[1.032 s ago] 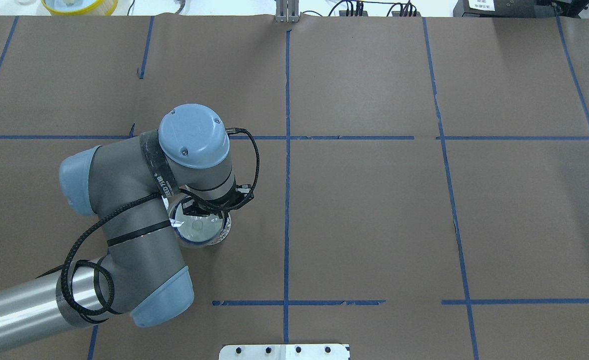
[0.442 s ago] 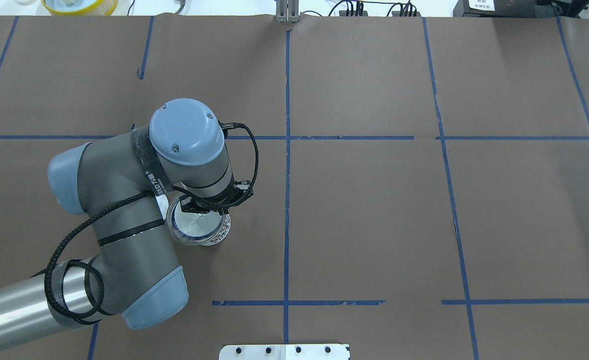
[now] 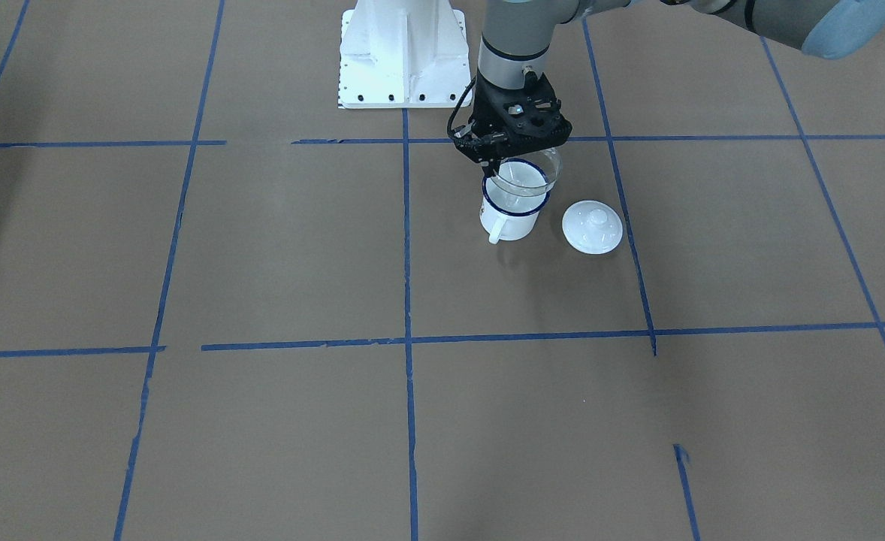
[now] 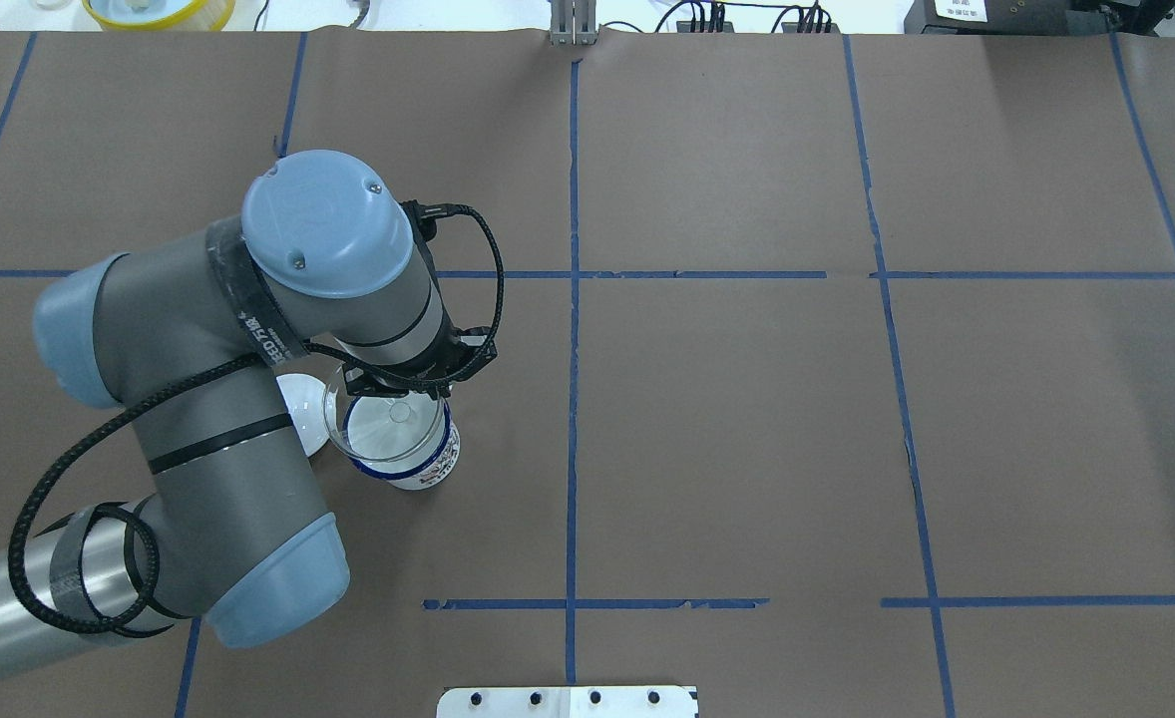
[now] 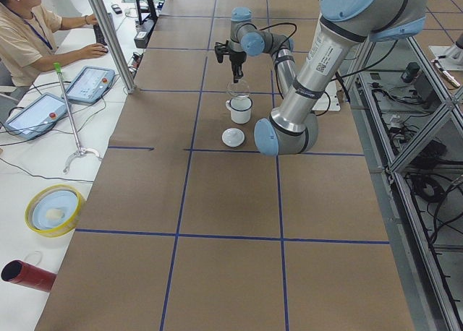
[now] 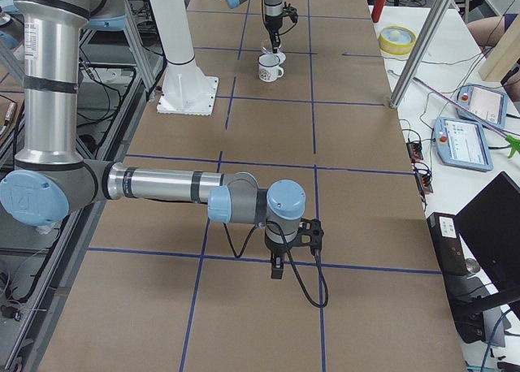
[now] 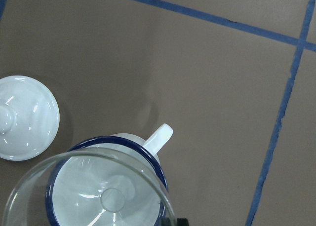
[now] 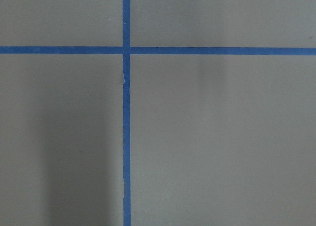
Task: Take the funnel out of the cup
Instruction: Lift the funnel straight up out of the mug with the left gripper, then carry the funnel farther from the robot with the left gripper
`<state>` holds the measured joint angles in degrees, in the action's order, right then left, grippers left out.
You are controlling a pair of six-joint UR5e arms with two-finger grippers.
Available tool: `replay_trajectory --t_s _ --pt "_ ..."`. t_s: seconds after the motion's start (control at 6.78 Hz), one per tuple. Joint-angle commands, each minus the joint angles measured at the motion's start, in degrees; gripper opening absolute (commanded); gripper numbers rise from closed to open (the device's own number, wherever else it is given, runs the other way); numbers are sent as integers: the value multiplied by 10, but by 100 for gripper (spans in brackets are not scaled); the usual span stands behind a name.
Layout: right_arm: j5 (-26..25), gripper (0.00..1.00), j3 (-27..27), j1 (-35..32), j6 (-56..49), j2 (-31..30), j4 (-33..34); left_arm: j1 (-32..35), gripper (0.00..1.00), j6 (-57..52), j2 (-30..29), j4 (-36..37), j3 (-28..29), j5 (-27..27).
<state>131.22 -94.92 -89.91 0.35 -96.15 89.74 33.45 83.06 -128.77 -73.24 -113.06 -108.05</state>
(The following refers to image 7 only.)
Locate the white blue-rimmed enamel mug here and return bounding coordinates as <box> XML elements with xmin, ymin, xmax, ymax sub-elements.
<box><xmin>45</xmin><ymin>124</ymin><xmax>173</xmax><ymax>226</ymax></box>

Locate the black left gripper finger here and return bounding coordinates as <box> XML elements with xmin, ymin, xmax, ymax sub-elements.
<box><xmin>160</xmin><ymin>218</ymin><xmax>189</xmax><ymax>226</ymax></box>

